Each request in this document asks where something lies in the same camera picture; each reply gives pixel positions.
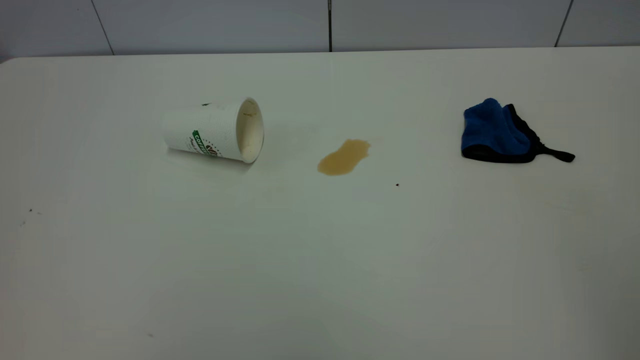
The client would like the brown coffee spill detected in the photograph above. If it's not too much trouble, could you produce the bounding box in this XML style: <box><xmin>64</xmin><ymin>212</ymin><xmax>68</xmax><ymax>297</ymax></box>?
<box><xmin>317</xmin><ymin>138</ymin><xmax>372</xmax><ymax>177</ymax></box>

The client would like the blue and black cloth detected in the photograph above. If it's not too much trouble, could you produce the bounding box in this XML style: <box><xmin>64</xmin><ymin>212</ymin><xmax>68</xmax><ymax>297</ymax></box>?
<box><xmin>460</xmin><ymin>97</ymin><xmax>576</xmax><ymax>164</ymax></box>

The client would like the white paper cup green logo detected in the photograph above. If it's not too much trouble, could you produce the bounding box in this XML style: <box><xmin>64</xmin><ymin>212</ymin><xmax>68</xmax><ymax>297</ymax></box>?
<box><xmin>161</xmin><ymin>97</ymin><xmax>265</xmax><ymax>165</ymax></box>

